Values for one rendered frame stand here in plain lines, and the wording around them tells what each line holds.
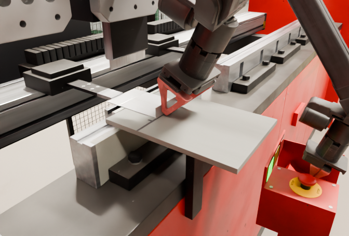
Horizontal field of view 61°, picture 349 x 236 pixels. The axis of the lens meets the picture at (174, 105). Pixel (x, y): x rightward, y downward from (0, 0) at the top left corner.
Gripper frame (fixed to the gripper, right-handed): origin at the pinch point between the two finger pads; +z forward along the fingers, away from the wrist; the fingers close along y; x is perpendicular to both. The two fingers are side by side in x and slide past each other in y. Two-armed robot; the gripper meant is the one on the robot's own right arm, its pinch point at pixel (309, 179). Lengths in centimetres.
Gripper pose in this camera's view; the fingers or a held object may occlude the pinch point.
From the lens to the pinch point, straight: 88.9
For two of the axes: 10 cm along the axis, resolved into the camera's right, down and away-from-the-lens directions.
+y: -8.3, -4.4, 3.3
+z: -2.3, 8.2, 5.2
